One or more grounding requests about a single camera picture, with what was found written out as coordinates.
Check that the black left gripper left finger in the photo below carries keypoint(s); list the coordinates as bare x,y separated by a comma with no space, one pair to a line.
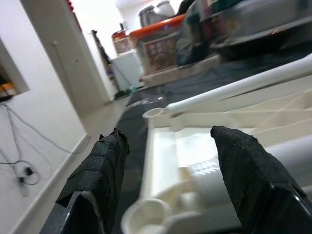
97,175

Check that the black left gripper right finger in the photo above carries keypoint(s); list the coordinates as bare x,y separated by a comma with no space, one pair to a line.
248,175

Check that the white plastic table top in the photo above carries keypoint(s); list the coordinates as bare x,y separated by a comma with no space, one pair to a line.
185,146

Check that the mop with green head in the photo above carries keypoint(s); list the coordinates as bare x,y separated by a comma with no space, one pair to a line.
120,93

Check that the black table cloth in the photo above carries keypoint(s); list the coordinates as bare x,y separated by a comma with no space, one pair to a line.
207,73

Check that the white chest freezer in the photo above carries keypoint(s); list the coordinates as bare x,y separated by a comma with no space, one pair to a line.
126,68

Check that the beige cloth covered bench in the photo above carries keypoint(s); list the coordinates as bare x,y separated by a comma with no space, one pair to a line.
170,75

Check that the orange niche item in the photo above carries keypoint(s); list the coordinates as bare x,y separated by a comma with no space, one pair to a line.
7,87

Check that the black round wok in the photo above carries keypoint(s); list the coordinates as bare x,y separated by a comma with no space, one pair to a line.
234,48

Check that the small orange lid box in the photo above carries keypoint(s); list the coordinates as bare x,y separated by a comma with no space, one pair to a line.
120,45

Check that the black plastic bag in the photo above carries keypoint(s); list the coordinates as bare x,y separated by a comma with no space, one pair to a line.
190,51

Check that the orange lid storage box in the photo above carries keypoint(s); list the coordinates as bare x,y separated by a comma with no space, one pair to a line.
151,33

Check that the clear plastic storage container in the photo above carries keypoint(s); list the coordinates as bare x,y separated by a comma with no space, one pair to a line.
256,19

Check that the grey metal kettle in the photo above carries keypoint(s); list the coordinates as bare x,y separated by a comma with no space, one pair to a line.
147,17

